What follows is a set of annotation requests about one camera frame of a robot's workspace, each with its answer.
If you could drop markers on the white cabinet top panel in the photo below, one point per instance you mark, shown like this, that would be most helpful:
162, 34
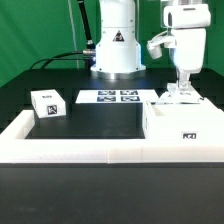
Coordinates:
176, 95

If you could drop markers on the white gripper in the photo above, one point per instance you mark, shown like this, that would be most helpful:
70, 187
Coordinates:
188, 54

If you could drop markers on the white U-shaped frame wall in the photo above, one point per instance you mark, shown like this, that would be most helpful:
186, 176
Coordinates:
16, 148

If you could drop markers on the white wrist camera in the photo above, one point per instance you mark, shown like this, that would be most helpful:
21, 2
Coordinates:
154, 45

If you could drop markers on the small white tagged box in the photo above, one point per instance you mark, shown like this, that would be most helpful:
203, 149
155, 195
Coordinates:
48, 103

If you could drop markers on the white marker sheet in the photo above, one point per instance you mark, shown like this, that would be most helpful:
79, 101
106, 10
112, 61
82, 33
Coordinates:
117, 96

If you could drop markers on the white cabinet body box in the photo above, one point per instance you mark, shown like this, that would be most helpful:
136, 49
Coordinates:
182, 122

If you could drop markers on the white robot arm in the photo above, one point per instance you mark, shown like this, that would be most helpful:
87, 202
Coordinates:
118, 54

